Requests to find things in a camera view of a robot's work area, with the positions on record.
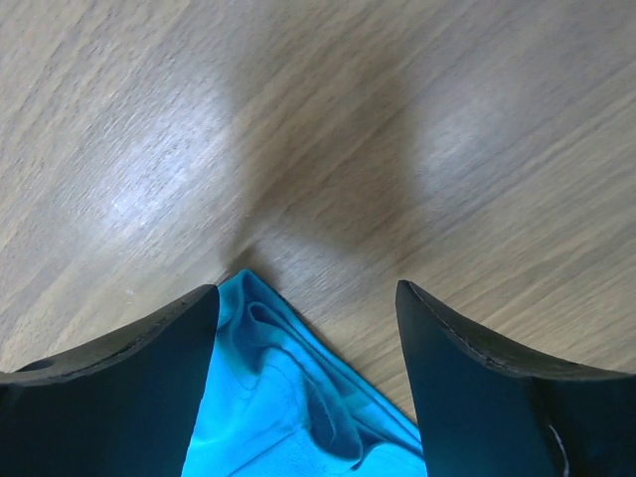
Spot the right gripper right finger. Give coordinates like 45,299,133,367
396,280,635,476

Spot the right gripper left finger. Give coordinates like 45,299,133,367
1,285,220,476

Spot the teal t-shirt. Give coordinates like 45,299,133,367
182,270,426,476

